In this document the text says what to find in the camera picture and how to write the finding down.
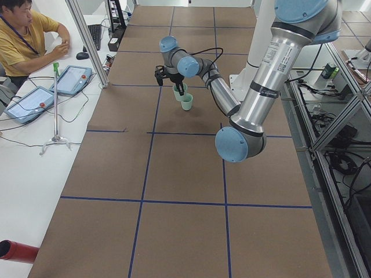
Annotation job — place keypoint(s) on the light green cup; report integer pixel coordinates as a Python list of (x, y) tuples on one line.
[(178, 96), (187, 101)]

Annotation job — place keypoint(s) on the far teach pendant tablet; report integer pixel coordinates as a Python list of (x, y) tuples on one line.
[(72, 80)]

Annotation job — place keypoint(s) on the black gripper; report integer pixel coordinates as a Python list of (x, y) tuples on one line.
[(175, 79)]

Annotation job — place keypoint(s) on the black keyboard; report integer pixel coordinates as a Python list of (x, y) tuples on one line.
[(95, 32)]

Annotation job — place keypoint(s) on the teach pendant tablet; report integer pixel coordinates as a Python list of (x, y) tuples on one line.
[(72, 80), (30, 106)]

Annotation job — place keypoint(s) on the aluminium frame post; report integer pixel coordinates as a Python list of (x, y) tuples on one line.
[(87, 40)]

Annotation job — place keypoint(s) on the red cylinder tube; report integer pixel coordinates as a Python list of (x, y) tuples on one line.
[(18, 252)]

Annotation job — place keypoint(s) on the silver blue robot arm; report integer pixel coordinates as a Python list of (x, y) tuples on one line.
[(296, 24)]

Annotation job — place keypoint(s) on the person in yellow shirt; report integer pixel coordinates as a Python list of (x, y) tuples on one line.
[(23, 40)]

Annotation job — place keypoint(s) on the aluminium frame rack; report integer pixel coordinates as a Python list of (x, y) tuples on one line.
[(330, 121)]

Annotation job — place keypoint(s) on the silver stand with green clip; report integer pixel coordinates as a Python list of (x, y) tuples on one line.
[(57, 138)]

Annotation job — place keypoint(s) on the near teach pendant tablet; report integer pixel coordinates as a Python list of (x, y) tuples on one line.
[(30, 106)]

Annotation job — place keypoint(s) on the black computer mouse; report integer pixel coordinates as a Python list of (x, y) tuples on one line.
[(82, 56)]

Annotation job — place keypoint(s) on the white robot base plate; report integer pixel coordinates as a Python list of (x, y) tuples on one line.
[(238, 86)]

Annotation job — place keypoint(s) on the brown paper table mat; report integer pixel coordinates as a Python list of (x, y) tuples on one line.
[(148, 195)]

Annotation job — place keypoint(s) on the black box device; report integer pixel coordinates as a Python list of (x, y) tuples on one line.
[(113, 44)]

